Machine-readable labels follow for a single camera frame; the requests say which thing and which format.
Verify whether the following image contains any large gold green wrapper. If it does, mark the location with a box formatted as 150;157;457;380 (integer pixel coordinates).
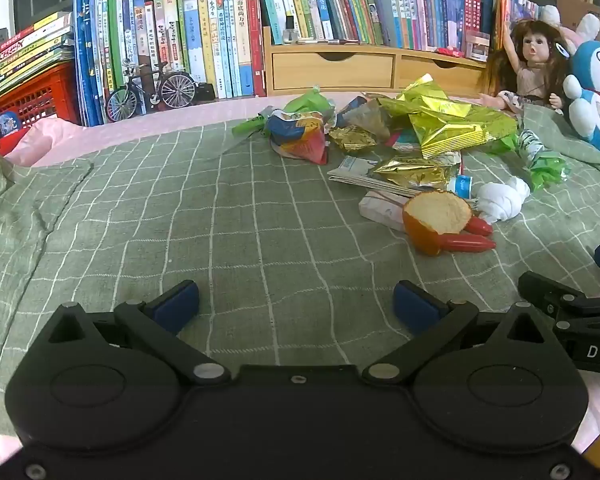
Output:
377;74;518;161

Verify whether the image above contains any flat gold snack wrapper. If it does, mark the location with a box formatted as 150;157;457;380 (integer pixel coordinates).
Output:
370;152;463;192

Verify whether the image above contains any pink bed sheet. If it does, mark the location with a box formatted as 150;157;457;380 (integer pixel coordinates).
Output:
0;91;600;466

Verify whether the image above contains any brown snack wrapper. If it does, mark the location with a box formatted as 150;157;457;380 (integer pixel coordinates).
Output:
337;95;396;141

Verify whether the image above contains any red plastic crate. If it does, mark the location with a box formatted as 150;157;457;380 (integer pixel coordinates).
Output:
0;60;81;133

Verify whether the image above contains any pale pink snack packet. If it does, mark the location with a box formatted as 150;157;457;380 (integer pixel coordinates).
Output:
358;190;416;233

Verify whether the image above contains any stack of books on crate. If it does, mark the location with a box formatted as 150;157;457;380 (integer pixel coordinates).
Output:
0;10;76;101

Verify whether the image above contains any row of tall standing books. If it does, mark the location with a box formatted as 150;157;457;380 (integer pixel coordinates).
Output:
72;0;268;128

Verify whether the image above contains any green plastic wrapper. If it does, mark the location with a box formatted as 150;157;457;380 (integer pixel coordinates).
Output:
231;89;337;137

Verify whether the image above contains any clear jar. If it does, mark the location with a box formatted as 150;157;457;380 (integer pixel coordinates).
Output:
465;30;491;61

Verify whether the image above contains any long haired doll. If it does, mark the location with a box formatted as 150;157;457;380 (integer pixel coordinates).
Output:
477;19;573;116

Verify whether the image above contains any white blue label packet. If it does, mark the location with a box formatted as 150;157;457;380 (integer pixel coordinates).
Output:
452;174;476;200

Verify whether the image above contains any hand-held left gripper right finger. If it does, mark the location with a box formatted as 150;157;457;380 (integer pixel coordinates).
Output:
362;280;556;386

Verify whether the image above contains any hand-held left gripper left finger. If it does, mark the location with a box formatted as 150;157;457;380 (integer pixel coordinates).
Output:
45;280;233;386

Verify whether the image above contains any red chili pepper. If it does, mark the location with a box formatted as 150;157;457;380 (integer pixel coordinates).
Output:
437;232;497;253
462;215;494;237

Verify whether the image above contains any blue white plush toy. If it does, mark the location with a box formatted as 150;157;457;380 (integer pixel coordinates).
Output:
562;40;600;161

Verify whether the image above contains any row of thin colourful books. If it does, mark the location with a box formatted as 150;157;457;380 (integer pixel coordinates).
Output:
492;0;541;41

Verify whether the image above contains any white crumpled cloth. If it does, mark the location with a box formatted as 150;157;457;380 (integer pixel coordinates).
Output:
475;176;531;225

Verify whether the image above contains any colourful bread print snack bag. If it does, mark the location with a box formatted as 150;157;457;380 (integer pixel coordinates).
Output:
266;109;332;167

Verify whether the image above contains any green checked blanket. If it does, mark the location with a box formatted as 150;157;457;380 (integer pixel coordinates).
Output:
0;90;600;436

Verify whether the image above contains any brown cardboard box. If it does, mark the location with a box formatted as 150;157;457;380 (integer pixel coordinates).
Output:
555;0;600;43

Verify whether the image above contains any black model bicycle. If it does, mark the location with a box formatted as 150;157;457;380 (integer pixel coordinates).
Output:
105;60;197;123

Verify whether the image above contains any pink plush rabbit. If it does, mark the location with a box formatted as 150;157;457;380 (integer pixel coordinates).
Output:
537;5;600;56

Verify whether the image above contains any green white candy wrapper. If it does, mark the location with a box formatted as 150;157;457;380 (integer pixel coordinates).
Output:
515;129;571;191

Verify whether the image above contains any row of books on organizer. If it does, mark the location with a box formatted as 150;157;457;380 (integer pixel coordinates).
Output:
254;0;496;53

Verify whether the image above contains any half bread toy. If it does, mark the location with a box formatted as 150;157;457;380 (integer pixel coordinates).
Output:
402;190;473;257

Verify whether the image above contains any small gold wrapper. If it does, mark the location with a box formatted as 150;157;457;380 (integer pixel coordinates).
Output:
328;125;378;155

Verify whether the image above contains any wooden drawer organizer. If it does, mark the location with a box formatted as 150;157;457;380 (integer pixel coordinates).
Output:
262;26;488;98

